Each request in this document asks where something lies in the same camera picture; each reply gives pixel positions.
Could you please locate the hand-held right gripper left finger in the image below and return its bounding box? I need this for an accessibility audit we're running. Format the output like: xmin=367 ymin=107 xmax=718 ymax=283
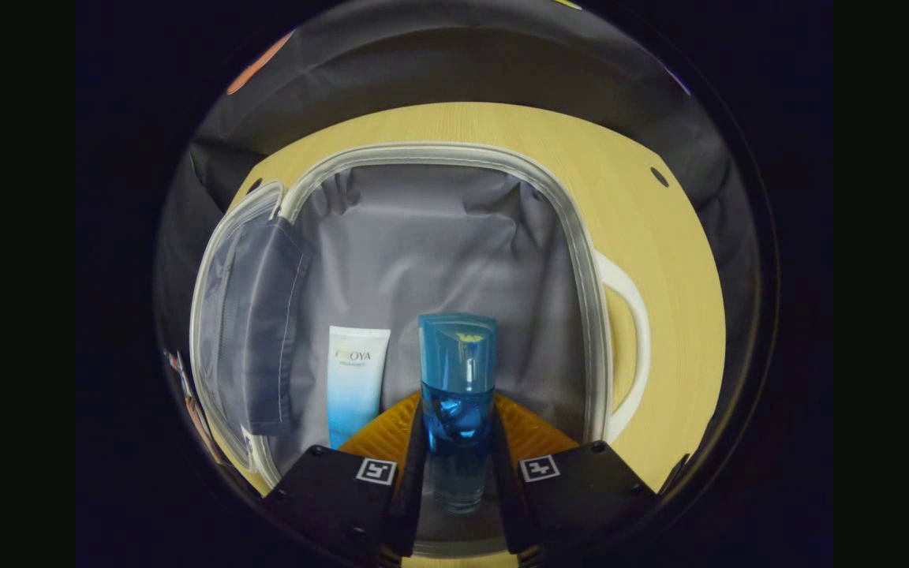
xmin=264 ymin=391 xmax=429 ymax=568

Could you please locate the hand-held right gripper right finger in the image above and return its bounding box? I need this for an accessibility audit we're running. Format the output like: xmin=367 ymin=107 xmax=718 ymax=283
xmin=491 ymin=391 xmax=662 ymax=567

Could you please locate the white and blue tube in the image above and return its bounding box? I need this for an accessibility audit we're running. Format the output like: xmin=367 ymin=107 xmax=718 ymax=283
xmin=326 ymin=325 xmax=393 ymax=451

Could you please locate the blue bottle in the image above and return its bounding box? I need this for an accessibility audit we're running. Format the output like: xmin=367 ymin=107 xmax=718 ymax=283
xmin=417 ymin=312 xmax=499 ymax=516

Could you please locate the white suitcase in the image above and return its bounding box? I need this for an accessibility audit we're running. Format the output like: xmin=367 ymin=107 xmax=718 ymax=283
xmin=189 ymin=140 xmax=653 ymax=562

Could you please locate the black backdrop cloth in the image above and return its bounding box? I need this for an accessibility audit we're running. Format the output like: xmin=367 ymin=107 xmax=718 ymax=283
xmin=153 ymin=0 xmax=767 ymax=506

